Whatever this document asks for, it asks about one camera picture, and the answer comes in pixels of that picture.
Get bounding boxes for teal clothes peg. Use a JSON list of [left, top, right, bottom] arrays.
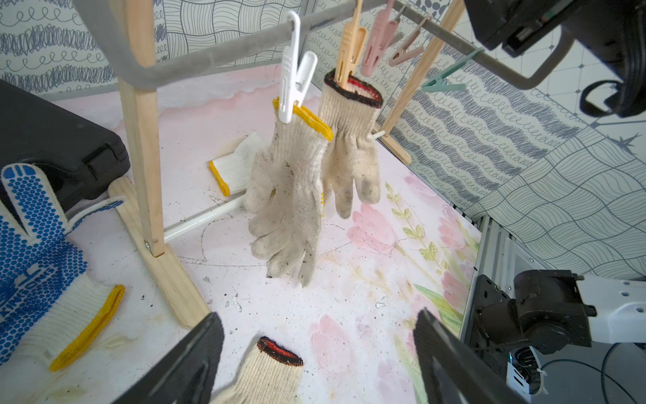
[[421, 48, 485, 93]]

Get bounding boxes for orange clothes peg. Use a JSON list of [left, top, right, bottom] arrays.
[[335, 0, 367, 89]]

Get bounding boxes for grey clothes peg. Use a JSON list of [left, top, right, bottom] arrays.
[[388, 16, 430, 67]]

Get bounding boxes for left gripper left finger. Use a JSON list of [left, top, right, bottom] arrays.
[[115, 312, 225, 403]]

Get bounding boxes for white clothes peg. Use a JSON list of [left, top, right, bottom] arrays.
[[278, 11, 318, 124]]

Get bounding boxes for pink clothes peg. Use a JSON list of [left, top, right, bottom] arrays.
[[360, 0, 399, 77]]

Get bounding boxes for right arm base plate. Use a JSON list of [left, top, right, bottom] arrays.
[[462, 274, 529, 379]]

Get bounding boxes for grey clip hanger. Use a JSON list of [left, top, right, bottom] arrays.
[[72, 0, 576, 93]]

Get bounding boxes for white glove yellow cuff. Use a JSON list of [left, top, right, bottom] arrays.
[[208, 132, 266, 197]]

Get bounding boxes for beige knit gloves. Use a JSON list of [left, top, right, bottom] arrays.
[[210, 336, 304, 403]]

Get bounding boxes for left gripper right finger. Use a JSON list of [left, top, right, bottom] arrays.
[[413, 309, 525, 403]]

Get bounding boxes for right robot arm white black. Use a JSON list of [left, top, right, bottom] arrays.
[[419, 1, 645, 393]]

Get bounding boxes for wooden drying rack frame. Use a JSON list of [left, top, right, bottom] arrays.
[[107, 0, 468, 329]]

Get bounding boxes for black flat pad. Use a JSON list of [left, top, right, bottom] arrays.
[[1, 81, 131, 212]]

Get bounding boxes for blue dotted glove far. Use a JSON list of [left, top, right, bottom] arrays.
[[1, 163, 125, 372]]

